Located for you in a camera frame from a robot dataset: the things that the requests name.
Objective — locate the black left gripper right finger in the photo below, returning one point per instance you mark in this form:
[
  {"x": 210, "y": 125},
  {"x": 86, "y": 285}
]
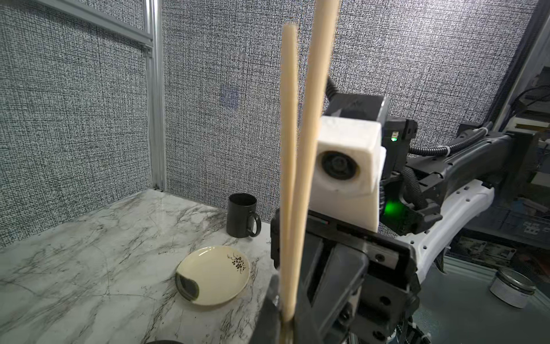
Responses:
[{"x": 304, "y": 327}]

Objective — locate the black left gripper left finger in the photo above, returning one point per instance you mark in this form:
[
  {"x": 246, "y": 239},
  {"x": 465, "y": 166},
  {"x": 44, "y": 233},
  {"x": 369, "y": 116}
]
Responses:
[{"x": 269, "y": 325}]

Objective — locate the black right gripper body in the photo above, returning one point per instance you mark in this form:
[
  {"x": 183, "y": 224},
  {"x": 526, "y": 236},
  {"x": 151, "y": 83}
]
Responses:
[{"x": 363, "y": 286}]

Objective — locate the pair of bare wooden chopsticks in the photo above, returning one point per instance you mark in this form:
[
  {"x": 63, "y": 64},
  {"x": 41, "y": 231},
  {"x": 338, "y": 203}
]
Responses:
[{"x": 300, "y": 126}]

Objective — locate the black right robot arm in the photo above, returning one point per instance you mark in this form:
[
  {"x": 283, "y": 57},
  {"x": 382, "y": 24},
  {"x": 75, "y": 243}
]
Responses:
[{"x": 382, "y": 212}]

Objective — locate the yellow patterned black plate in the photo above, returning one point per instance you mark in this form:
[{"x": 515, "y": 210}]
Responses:
[{"x": 164, "y": 342}]

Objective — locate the black mug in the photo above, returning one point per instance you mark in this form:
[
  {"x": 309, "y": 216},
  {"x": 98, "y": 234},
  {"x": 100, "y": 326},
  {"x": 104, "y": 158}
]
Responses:
[{"x": 242, "y": 219}]

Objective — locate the small metal tin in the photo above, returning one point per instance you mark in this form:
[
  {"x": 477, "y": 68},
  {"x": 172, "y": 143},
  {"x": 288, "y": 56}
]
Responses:
[{"x": 512, "y": 287}]

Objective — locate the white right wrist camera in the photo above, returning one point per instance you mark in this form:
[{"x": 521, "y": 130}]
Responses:
[{"x": 348, "y": 171}]

